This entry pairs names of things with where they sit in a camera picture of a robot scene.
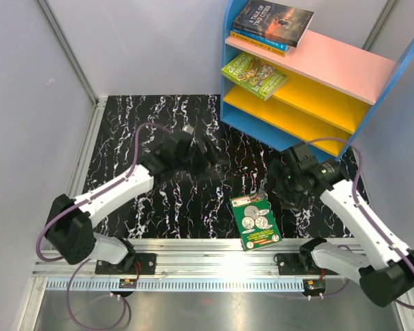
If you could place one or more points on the blue 26-Storey Treehouse book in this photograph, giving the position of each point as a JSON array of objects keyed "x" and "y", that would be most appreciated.
[{"x": 246, "y": 36}]

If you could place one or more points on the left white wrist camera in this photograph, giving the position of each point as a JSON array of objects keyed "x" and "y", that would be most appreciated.
[{"x": 188, "y": 129}]

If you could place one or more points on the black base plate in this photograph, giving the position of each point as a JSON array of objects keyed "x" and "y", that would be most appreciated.
[
  {"x": 289, "y": 264},
  {"x": 142, "y": 263}
]

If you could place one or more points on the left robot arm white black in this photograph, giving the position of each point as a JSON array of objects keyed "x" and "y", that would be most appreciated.
[{"x": 71, "y": 223}]

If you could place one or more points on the slotted white cable duct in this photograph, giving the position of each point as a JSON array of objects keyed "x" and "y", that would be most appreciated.
[{"x": 176, "y": 285}]

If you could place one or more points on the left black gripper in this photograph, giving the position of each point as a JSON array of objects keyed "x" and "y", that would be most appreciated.
[{"x": 206, "y": 161}]

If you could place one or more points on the colourful wooden bookshelf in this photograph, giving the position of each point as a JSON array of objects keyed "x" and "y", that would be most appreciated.
[{"x": 332, "y": 90}]

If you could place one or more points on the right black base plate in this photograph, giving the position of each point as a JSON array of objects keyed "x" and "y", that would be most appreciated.
[{"x": 289, "y": 264}]

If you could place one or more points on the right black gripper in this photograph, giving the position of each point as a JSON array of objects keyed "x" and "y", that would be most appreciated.
[{"x": 275, "y": 169}]

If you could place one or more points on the aluminium rail frame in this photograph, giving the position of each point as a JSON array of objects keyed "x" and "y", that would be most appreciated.
[{"x": 204, "y": 258}]

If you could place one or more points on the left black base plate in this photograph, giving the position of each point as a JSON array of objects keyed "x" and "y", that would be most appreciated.
[{"x": 142, "y": 263}]

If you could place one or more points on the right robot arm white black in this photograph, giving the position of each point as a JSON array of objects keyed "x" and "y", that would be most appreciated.
[{"x": 385, "y": 270}]

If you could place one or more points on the yellow book on shelf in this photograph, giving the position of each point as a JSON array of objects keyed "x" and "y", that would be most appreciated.
[{"x": 258, "y": 44}]

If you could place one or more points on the green 65-Storey Treehouse book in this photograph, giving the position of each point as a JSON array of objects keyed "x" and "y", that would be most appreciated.
[{"x": 255, "y": 75}]

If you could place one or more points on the A Tale of Two Cities book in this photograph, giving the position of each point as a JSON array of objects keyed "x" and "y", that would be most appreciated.
[{"x": 273, "y": 21}]

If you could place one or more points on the green coin guide book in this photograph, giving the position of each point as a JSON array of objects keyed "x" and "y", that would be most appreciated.
[{"x": 255, "y": 221}]

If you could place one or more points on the black marble pattern mat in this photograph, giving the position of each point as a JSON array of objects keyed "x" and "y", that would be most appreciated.
[{"x": 181, "y": 207}]

